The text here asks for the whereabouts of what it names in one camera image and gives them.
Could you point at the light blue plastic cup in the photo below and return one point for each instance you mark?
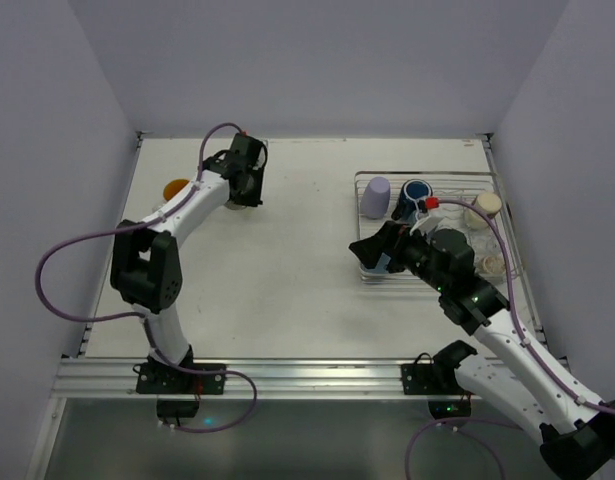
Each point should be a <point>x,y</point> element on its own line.
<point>380,268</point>

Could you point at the small woven-pattern glass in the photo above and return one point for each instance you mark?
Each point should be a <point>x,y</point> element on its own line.
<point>491,266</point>

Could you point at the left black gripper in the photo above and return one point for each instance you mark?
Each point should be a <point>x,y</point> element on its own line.
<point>248,192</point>

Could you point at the dark blue mug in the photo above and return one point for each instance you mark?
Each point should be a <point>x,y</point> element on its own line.
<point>411,196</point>

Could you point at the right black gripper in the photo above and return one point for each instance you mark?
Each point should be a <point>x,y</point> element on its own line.
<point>392,248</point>

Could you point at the aluminium front rail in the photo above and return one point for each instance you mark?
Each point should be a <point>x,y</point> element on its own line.
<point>275,379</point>

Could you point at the metal wire dish rack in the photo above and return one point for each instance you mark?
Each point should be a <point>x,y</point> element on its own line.
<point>453,185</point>

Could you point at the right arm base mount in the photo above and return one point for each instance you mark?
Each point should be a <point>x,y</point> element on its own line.
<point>423,376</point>

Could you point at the clear glass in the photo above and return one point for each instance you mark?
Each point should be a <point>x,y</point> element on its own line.
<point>485,243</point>

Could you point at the lilac plastic cup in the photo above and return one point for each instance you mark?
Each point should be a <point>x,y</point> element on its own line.
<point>376,198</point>

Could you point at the cream cup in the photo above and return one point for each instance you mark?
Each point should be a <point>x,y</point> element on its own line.
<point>485,202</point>

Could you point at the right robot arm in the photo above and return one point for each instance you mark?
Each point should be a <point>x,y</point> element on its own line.
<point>573,426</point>

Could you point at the white floral orange-inside mug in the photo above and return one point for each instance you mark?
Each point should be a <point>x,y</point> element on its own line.
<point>169,191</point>

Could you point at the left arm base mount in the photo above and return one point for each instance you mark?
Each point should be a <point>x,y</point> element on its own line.
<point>157,378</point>

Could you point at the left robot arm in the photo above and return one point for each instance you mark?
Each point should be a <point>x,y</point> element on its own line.
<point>146,268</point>

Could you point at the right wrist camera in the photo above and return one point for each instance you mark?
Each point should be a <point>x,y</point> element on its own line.
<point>425,218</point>

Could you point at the pale yellow-green mug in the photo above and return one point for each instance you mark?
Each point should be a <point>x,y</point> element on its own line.
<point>230,205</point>

